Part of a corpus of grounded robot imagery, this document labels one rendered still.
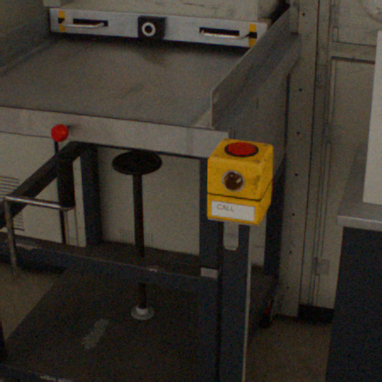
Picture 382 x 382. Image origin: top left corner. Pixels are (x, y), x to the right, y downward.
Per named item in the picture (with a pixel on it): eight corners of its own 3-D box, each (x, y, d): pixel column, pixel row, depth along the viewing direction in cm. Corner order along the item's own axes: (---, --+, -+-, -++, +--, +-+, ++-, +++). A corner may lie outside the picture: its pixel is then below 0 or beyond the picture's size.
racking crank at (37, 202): (8, 280, 161) (-9, 148, 148) (15, 272, 164) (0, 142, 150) (78, 295, 157) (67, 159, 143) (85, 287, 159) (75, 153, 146)
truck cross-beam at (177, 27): (266, 49, 173) (266, 23, 171) (50, 31, 189) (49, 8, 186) (270, 43, 178) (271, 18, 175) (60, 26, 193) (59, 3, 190)
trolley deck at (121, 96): (228, 161, 137) (229, 129, 134) (-66, 124, 154) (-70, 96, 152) (300, 56, 195) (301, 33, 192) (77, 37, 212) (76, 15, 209)
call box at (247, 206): (258, 228, 114) (262, 164, 110) (205, 220, 116) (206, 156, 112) (271, 204, 121) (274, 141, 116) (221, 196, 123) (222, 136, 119)
